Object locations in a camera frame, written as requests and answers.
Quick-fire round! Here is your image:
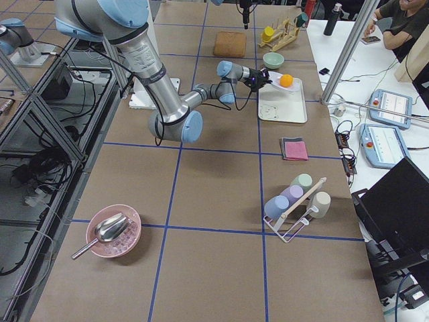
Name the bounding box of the near teach pendant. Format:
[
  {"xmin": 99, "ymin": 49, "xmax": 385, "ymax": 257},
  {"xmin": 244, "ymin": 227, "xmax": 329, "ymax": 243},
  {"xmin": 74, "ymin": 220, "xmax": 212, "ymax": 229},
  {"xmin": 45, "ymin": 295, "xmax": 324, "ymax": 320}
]
[{"xmin": 359, "ymin": 123, "xmax": 410, "ymax": 169}]

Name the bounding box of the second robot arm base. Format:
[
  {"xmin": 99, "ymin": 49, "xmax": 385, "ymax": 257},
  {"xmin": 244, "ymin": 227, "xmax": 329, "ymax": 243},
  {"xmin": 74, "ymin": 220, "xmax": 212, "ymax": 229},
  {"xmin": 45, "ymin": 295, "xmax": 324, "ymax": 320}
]
[{"xmin": 1, "ymin": 18, "xmax": 48, "ymax": 68}]

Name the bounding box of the yellow mug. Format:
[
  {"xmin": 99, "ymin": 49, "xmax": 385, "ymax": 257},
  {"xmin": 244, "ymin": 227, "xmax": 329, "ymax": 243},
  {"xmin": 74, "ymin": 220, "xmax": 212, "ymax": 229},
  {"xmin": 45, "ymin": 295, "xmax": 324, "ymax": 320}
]
[{"xmin": 261, "ymin": 26, "xmax": 275, "ymax": 42}]

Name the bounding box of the black monitor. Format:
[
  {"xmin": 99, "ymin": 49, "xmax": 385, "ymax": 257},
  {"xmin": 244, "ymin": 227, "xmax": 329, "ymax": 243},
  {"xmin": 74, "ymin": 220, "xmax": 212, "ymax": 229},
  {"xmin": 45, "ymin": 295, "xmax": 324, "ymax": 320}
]
[{"xmin": 352, "ymin": 157, "xmax": 428, "ymax": 260}]

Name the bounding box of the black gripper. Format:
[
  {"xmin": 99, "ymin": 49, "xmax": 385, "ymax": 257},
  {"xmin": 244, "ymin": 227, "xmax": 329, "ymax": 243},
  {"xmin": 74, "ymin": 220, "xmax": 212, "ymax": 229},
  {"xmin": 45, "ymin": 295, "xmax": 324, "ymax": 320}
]
[{"xmin": 247, "ymin": 68, "xmax": 272, "ymax": 93}]

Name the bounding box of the mint green bowl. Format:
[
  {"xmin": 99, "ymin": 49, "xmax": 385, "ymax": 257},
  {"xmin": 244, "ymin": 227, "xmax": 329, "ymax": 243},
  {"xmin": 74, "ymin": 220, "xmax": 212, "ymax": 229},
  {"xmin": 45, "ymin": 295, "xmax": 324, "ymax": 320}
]
[{"xmin": 263, "ymin": 52, "xmax": 285, "ymax": 70}]

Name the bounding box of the dark green mug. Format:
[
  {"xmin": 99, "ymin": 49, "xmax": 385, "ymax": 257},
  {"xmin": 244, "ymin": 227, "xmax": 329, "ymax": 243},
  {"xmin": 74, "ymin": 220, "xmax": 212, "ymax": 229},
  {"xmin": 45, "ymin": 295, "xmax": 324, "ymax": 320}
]
[{"xmin": 294, "ymin": 12, "xmax": 309, "ymax": 28}]

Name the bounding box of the wood grain tray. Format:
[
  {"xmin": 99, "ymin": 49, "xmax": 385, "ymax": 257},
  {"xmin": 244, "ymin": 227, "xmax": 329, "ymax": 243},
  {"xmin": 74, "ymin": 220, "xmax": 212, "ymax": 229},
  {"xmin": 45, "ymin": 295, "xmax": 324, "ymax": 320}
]
[{"xmin": 213, "ymin": 32, "xmax": 247, "ymax": 58}]

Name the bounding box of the pink bowl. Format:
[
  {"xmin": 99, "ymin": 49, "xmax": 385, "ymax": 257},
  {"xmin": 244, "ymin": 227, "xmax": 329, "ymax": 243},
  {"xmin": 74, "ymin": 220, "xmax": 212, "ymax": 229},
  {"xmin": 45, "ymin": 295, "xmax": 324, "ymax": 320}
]
[{"xmin": 86, "ymin": 204, "xmax": 141, "ymax": 258}]

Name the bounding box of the wooden dish rack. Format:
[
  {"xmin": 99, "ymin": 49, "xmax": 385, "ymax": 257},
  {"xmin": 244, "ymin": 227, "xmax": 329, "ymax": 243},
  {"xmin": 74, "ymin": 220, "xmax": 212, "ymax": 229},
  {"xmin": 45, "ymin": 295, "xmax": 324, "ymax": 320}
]
[{"xmin": 258, "ymin": 19, "xmax": 302, "ymax": 52}]

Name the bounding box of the blue cup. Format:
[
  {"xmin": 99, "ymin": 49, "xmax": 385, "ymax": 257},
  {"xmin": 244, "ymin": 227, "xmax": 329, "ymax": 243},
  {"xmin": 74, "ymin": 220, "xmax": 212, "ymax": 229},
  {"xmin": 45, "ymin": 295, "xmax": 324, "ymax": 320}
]
[{"xmin": 264, "ymin": 195, "xmax": 290, "ymax": 219}]

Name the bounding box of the metal scoop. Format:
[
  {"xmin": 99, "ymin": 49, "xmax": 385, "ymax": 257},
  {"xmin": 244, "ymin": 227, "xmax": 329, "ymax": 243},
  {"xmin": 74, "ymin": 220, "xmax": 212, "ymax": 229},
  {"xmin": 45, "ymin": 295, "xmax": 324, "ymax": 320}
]
[{"xmin": 71, "ymin": 213, "xmax": 130, "ymax": 260}]

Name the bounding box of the beige cup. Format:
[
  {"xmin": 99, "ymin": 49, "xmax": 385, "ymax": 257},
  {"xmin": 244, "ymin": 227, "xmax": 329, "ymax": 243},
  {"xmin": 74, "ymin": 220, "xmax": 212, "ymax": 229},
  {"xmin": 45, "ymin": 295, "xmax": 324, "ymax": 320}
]
[{"xmin": 307, "ymin": 191, "xmax": 331, "ymax": 219}]

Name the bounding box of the black water bottle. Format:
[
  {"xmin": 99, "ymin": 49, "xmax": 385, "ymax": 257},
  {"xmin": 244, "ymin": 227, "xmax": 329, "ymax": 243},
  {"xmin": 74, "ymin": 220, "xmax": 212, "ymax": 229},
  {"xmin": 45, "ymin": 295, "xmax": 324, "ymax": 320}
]
[{"xmin": 323, "ymin": 3, "xmax": 342, "ymax": 36}]

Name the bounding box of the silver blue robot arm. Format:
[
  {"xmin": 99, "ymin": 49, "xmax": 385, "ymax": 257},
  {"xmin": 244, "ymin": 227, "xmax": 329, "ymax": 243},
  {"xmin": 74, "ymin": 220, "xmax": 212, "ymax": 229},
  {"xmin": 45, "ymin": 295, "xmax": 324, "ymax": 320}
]
[{"xmin": 55, "ymin": 1, "xmax": 271, "ymax": 143}]

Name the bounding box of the smartphone on table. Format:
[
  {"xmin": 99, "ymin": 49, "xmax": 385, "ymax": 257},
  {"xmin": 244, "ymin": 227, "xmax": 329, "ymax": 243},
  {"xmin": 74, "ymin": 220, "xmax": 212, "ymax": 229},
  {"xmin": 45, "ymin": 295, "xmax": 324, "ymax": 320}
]
[{"xmin": 361, "ymin": 36, "xmax": 381, "ymax": 45}]

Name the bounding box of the teach pendant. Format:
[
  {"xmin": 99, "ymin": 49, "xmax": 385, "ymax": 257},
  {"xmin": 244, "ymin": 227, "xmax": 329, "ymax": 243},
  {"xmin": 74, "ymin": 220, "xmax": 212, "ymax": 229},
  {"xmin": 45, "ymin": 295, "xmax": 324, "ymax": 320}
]
[
  {"xmin": 369, "ymin": 89, "xmax": 412, "ymax": 129},
  {"xmin": 359, "ymin": 123, "xmax": 410, "ymax": 169}
]

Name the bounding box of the white wire cup rack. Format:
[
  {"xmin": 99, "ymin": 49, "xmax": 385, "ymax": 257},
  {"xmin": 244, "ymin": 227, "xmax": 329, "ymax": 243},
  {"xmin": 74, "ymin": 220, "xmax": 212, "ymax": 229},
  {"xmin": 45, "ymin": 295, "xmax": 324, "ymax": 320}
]
[{"xmin": 263, "ymin": 177, "xmax": 326, "ymax": 243}]

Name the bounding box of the pink folded cloth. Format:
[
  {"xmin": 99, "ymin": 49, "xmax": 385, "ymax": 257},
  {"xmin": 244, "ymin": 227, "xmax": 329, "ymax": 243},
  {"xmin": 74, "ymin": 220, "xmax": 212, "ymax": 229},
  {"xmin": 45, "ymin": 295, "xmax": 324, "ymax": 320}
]
[{"xmin": 284, "ymin": 141, "xmax": 308, "ymax": 161}]

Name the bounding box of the orange fruit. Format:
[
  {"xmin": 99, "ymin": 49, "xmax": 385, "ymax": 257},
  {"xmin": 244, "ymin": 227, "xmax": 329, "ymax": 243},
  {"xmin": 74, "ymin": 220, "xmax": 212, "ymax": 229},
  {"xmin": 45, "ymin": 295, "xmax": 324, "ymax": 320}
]
[{"xmin": 279, "ymin": 74, "xmax": 294, "ymax": 88}]

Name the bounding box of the white bear tray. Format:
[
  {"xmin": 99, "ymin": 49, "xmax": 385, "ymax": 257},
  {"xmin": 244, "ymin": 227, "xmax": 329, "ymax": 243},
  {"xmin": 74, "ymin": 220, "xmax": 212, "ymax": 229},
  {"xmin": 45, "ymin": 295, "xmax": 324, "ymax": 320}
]
[{"xmin": 258, "ymin": 78, "xmax": 308, "ymax": 124}]

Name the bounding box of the overhead black camera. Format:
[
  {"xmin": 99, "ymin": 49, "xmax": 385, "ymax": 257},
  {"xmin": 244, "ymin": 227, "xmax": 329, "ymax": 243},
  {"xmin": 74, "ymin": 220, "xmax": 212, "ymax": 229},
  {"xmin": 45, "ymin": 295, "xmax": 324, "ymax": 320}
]
[{"xmin": 235, "ymin": 0, "xmax": 258, "ymax": 30}]

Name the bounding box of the pale green cup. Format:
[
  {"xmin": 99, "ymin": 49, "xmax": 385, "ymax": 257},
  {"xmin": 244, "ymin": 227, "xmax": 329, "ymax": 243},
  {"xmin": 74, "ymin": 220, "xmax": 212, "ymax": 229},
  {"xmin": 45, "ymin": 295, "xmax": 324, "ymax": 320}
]
[{"xmin": 290, "ymin": 173, "xmax": 313, "ymax": 193}]

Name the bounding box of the seated person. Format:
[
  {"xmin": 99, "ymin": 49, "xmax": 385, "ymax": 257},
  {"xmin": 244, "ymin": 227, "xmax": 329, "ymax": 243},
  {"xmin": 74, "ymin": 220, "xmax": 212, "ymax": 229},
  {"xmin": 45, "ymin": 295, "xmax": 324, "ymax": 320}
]
[{"xmin": 363, "ymin": 0, "xmax": 428, "ymax": 62}]

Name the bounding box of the white plate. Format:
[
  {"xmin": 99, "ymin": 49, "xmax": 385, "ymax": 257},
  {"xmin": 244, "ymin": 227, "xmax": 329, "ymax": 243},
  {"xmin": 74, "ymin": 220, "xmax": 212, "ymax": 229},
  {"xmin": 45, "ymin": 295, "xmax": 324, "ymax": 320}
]
[{"xmin": 269, "ymin": 70, "xmax": 301, "ymax": 92}]

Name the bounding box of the far teach pendant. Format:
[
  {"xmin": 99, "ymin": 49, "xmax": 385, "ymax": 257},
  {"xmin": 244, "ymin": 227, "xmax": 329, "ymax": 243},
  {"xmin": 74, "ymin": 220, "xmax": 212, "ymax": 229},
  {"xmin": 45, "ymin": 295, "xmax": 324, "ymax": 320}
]
[{"xmin": 369, "ymin": 89, "xmax": 412, "ymax": 129}]

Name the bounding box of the lilac cup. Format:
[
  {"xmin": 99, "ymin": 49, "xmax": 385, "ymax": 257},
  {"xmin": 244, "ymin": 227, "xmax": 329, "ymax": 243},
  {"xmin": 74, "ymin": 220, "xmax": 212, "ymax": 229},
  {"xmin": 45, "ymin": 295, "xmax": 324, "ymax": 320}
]
[{"xmin": 280, "ymin": 184, "xmax": 304, "ymax": 205}]

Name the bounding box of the aluminium frame post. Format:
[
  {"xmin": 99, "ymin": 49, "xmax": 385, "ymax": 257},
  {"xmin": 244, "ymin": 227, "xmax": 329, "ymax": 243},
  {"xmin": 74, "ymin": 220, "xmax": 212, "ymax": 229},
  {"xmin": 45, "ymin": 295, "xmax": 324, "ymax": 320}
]
[{"xmin": 320, "ymin": 0, "xmax": 379, "ymax": 105}]

